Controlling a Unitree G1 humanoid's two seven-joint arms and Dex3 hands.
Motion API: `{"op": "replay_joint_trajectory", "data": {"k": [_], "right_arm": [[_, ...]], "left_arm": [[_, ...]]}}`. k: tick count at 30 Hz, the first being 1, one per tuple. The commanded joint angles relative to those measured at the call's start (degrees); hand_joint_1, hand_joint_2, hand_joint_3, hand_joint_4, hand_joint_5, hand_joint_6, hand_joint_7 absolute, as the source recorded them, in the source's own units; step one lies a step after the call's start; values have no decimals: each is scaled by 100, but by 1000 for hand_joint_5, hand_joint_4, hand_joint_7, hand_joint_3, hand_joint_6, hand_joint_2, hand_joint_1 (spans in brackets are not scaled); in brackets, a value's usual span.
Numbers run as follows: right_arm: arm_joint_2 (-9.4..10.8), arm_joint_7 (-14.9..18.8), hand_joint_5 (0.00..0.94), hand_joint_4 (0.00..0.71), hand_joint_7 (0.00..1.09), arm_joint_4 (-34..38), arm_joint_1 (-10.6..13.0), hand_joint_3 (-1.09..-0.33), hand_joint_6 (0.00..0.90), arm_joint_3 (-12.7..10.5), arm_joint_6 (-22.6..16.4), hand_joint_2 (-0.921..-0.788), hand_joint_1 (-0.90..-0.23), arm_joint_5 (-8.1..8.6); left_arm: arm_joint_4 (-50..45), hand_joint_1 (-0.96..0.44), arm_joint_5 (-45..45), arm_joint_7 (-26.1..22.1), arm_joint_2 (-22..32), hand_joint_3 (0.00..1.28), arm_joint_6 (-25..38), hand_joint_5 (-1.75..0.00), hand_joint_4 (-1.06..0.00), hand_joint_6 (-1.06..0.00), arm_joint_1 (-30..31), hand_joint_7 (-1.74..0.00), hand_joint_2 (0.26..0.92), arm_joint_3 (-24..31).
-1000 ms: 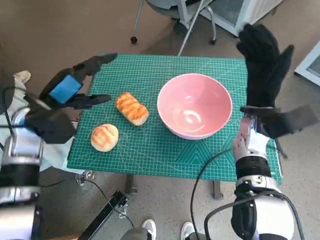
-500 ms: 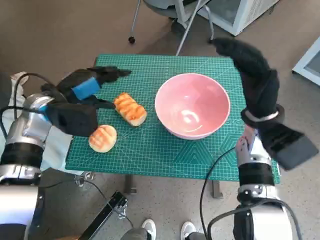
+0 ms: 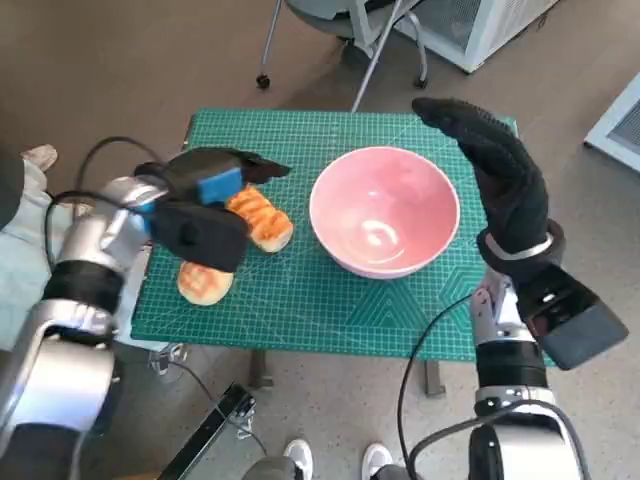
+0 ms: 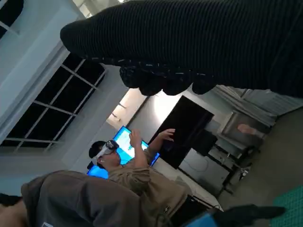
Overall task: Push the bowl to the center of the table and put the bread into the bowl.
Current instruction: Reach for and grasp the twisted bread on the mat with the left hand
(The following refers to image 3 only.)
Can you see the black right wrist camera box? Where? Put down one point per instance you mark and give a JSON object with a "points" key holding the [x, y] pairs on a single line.
{"points": [[570, 320]]}

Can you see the dark table leg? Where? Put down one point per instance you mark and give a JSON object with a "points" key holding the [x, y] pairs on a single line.
{"points": [[435, 377], [261, 367]]}

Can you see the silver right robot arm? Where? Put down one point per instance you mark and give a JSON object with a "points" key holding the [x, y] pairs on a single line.
{"points": [[510, 365]]}

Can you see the white appliance with small grille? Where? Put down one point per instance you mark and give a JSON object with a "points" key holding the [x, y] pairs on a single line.
{"points": [[620, 130]]}

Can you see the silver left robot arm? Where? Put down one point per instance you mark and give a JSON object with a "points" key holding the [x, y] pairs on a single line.
{"points": [[75, 365]]}

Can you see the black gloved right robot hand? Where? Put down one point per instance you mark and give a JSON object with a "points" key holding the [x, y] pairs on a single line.
{"points": [[510, 185]]}

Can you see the round toasted toy bread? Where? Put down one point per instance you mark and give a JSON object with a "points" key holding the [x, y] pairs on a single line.
{"points": [[205, 285]]}

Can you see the black metal bar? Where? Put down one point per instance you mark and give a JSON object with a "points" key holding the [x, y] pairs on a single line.
{"points": [[210, 435]]}

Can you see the white appliance with large grille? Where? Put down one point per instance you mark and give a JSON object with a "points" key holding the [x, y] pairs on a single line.
{"points": [[470, 25]]}

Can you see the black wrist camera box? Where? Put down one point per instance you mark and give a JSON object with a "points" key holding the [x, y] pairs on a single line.
{"points": [[200, 235], [570, 320]]}

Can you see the white shoe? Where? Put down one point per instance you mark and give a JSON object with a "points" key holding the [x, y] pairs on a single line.
{"points": [[299, 452], [376, 455]]}

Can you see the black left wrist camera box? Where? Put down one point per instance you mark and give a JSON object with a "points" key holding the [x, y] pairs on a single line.
{"points": [[200, 235]]}

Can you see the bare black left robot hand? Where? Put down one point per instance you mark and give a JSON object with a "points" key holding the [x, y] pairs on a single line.
{"points": [[220, 167]]}

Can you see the green cutting mat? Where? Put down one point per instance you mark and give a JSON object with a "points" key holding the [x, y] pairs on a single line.
{"points": [[300, 310]]}

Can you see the grey office chair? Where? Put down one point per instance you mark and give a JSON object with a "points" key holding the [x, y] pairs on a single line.
{"points": [[370, 25]]}

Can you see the clear plastic bracket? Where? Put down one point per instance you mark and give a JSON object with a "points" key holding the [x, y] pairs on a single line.
{"points": [[167, 362]]}

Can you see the grey leg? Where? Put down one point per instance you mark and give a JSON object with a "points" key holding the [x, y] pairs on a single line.
{"points": [[272, 470], [390, 472]]}

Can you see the long toasted toy bread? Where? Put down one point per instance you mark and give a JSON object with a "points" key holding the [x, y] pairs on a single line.
{"points": [[262, 220]]}

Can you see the pink bowl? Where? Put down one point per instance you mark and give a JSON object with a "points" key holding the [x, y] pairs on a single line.
{"points": [[385, 215]]}

